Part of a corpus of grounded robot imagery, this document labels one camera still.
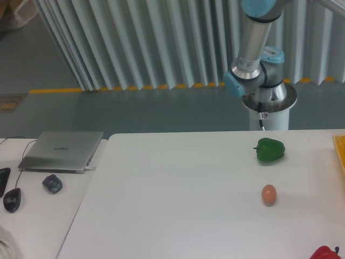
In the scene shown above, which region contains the brown egg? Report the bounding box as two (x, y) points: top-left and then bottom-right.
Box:
(261, 185), (277, 206)

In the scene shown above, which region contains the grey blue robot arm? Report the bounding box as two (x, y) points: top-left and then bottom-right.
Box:
(223, 1), (344, 97)

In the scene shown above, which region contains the green bell pepper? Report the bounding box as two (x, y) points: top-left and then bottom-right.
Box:
(254, 138), (285, 163)

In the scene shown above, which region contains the silver laptop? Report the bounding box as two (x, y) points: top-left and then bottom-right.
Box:
(18, 131), (104, 173)

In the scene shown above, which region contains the white folding partition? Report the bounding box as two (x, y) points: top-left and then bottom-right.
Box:
(35, 1), (344, 91)

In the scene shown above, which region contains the black earbuds case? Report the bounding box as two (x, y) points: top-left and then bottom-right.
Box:
(42, 174), (63, 194)

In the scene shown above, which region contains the black flat device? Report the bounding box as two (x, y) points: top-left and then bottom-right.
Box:
(0, 167), (11, 197)

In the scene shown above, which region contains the black computer mouse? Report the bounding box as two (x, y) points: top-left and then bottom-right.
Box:
(3, 188), (22, 213)

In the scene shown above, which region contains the red bell pepper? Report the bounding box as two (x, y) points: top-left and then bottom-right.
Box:
(310, 246), (341, 259)

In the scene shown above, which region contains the white cloth bag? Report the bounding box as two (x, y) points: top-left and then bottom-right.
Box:
(0, 226), (20, 259)

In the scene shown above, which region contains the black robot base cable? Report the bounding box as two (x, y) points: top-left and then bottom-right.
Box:
(257, 101), (266, 131)

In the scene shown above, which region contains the black mouse cable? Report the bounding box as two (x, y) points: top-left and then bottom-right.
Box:
(0, 136), (37, 189)

